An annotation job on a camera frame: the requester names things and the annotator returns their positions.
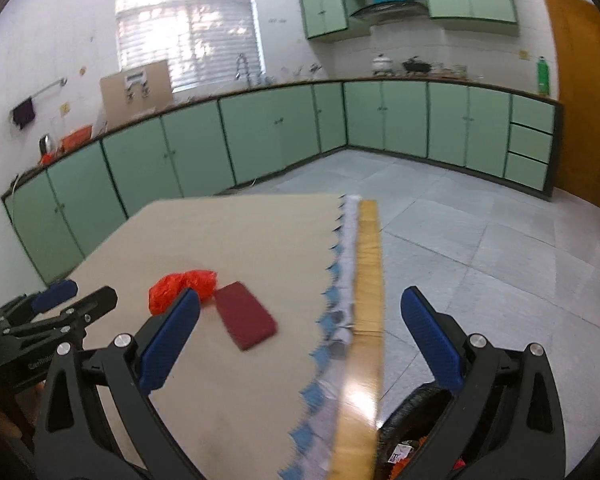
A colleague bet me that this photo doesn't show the red plastic bag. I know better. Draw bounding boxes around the red plastic bag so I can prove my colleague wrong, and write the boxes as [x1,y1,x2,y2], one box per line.
[148,269,218,315]

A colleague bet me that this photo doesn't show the dark red foam block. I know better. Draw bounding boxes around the dark red foam block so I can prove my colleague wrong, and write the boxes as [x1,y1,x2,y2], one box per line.
[214,282,278,351]

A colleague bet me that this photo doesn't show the green lower kitchen cabinets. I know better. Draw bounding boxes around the green lower kitchen cabinets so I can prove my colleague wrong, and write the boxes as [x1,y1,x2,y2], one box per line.
[2,78,564,284]

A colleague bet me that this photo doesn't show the black trash bin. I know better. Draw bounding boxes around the black trash bin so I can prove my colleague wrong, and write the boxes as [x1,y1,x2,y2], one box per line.
[373,382,455,479]

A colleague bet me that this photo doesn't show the chrome kitchen faucet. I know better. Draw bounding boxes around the chrome kitchen faucet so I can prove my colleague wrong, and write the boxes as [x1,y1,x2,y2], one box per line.
[235,53,252,89]

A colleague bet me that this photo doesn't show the steel electric kettle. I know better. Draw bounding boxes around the steel electric kettle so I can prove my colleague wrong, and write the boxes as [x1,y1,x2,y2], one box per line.
[38,134,56,157]

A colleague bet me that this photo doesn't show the red plastic basin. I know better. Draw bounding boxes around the red plastic basin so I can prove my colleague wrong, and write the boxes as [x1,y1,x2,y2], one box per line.
[58,125,93,153]

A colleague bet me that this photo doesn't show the dark hanging towel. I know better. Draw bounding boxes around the dark hanging towel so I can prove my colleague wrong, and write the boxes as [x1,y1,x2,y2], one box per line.
[10,96,36,130]

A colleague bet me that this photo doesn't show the brown cardboard box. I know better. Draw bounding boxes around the brown cardboard box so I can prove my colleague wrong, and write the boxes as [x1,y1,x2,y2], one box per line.
[99,60,174,129]

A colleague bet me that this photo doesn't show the metal towel bar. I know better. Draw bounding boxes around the metal towel bar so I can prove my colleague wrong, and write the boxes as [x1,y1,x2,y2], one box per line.
[29,77,68,99]

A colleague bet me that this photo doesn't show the window with white blinds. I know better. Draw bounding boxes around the window with white blinds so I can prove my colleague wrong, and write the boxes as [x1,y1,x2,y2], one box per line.
[114,0,264,90]

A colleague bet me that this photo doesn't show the white cooking pot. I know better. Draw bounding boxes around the white cooking pot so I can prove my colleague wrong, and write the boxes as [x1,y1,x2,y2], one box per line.
[372,53,394,77]

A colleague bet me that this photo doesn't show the black wok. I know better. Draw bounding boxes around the black wok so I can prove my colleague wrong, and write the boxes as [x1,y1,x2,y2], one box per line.
[402,56,432,75]

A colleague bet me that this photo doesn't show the green bottle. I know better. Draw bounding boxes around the green bottle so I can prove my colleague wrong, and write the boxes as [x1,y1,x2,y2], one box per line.
[536,56,550,96]

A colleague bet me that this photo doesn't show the wooden door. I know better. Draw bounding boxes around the wooden door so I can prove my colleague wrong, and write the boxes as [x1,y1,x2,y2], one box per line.
[544,0,600,207]

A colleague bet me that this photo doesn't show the range hood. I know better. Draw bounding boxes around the range hood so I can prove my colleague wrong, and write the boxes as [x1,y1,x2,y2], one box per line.
[351,1,429,25]

